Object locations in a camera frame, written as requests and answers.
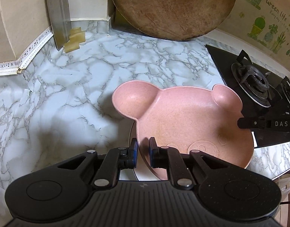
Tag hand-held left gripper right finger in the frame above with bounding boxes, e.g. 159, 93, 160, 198
148, 137, 228, 190

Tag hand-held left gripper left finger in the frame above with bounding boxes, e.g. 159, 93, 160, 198
56, 138, 139, 190

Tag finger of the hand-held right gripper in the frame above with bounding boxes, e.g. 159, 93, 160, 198
237, 115, 290, 133

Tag white gold-rimmed plate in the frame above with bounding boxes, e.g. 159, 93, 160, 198
119, 120, 146, 182

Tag pink bear-shaped plate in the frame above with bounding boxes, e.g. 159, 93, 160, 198
111, 80, 254, 180

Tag clear plastic bag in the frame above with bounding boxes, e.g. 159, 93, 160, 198
275, 176, 290, 207

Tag black gas stove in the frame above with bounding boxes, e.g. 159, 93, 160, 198
204, 44, 290, 148

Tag yellowish sponge blocks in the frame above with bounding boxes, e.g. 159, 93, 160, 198
64, 27, 86, 53

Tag music-note edge tape strip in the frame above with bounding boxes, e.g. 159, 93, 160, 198
0, 26, 53, 77

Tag round wooden cutting board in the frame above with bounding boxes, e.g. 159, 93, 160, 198
108, 0, 237, 42

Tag green plant wall sticker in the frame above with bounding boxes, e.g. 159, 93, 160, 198
237, 0, 290, 60

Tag steel cleaver wooden handle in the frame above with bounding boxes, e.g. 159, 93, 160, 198
42, 0, 72, 51

